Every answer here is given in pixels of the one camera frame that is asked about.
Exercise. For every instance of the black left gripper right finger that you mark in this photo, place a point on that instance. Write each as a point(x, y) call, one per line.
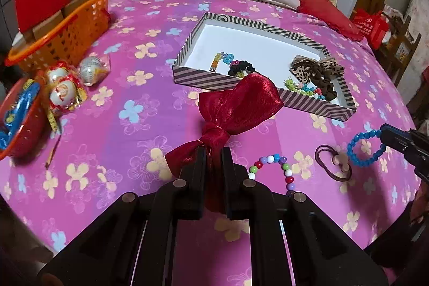
point(247, 199)

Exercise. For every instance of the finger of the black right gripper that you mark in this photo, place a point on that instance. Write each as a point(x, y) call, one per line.
point(412, 144)

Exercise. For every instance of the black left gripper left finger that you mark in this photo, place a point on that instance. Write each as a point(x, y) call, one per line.
point(181, 199)

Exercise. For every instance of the red satin bow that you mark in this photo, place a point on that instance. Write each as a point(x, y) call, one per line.
point(228, 113)

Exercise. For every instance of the pink floral bedsheet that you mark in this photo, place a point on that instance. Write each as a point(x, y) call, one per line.
point(117, 140)

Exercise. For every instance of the wooden chair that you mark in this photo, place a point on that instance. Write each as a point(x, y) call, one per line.
point(395, 55)

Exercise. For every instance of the leopard print bow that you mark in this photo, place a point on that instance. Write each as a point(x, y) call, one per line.
point(305, 69)

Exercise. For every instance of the red shopping bag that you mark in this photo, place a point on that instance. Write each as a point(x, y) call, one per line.
point(372, 26)

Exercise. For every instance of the black scrunchie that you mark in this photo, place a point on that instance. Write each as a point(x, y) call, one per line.
point(240, 68)

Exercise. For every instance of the striped white-lined box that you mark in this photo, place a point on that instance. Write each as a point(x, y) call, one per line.
point(268, 48)

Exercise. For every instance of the white red egg ornament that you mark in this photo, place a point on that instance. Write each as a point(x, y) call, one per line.
point(65, 89)

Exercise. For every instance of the wrapped silver ball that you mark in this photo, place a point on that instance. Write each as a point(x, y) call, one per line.
point(93, 69)

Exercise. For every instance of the red pillow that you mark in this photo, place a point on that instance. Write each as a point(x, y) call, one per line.
point(325, 11)

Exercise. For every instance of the red bowl with blue toy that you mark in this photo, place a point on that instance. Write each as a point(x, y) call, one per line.
point(23, 119)

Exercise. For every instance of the orange plastic basket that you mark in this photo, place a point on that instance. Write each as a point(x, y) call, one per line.
point(67, 41)

